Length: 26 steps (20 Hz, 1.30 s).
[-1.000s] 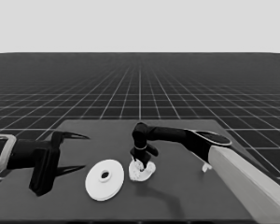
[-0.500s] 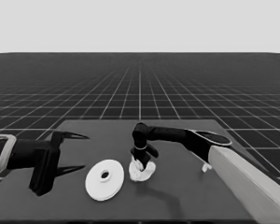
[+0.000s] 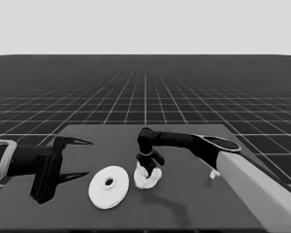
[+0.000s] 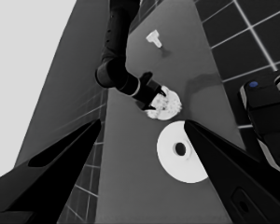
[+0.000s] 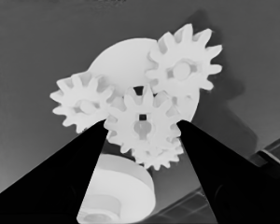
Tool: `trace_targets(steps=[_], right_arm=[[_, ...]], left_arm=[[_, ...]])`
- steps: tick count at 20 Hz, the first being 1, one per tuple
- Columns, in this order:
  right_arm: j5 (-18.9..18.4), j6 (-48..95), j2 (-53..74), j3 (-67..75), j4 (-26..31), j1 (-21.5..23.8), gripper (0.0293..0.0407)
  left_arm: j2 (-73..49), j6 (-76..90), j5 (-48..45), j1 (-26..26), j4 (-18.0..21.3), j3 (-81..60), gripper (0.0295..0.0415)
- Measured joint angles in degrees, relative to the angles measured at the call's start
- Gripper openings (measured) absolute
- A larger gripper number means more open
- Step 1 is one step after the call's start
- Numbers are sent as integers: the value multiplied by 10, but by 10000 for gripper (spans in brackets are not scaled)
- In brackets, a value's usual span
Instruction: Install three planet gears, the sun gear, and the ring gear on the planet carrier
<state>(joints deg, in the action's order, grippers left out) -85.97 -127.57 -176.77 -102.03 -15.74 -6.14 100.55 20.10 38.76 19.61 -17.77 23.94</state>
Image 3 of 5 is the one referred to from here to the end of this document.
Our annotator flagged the white round carrier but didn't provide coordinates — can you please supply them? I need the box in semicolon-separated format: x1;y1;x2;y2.
133;163;163;190

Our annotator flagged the large thick white disc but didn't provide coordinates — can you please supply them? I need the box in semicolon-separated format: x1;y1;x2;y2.
87;165;130;211

